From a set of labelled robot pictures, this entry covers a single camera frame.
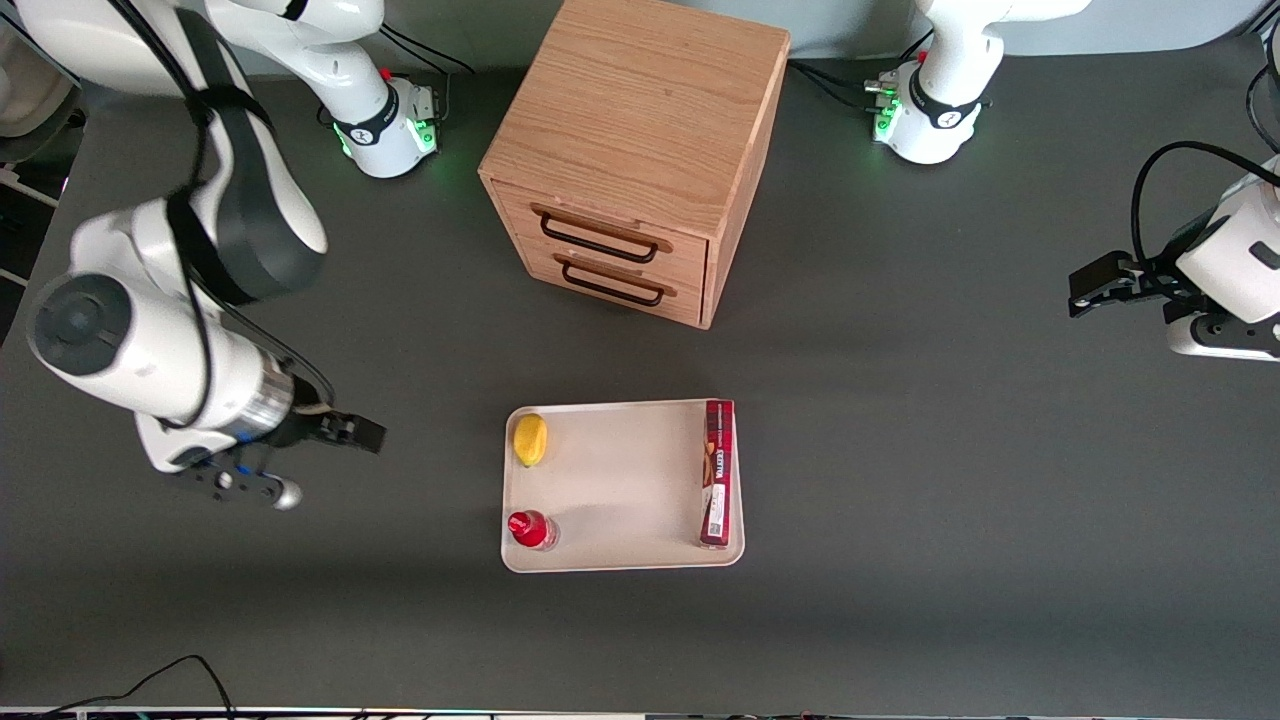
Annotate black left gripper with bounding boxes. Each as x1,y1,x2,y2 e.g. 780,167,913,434
1068,214,1213,320

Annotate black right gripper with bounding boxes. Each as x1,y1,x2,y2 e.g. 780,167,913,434
260,404,388,457

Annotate red coke bottle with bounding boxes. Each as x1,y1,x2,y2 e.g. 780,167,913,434
506,509,561,553

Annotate beige plastic tray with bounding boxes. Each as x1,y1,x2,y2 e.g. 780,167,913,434
500,399,747,574

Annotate yellow lemon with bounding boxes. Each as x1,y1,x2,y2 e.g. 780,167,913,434
513,412,549,469

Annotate red biscuit box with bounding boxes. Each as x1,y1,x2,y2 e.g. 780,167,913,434
700,399,736,550

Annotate wooden two-drawer cabinet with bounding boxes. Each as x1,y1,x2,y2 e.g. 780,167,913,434
478,0,792,331

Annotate black looped cable on left arm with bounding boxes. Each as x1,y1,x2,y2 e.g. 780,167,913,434
1130,140,1280,267

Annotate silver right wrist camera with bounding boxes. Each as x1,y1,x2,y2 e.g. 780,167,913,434
166,448,304,512

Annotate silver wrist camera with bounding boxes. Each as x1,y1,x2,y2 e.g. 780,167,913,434
166,448,304,512
1164,311,1280,362

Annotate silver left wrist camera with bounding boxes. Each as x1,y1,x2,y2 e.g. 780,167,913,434
1164,311,1280,362

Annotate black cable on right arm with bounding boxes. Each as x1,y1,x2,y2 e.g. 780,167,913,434
104,0,336,429

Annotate black cable at picture edge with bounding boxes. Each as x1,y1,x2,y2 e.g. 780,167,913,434
1244,22,1280,157

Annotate thin black cable at table edge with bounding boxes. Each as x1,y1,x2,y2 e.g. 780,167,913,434
38,654,237,720

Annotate black wooden drawer handle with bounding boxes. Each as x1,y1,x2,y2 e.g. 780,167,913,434
531,203,674,265
553,252,678,308

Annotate black cables at left arm base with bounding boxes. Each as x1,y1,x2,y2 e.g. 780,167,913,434
788,30,935,113

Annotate black cables at arm base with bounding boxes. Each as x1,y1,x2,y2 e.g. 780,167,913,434
378,24,482,127
788,30,935,113

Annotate black cables at right arm base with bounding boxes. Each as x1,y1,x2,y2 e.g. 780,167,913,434
378,24,482,127

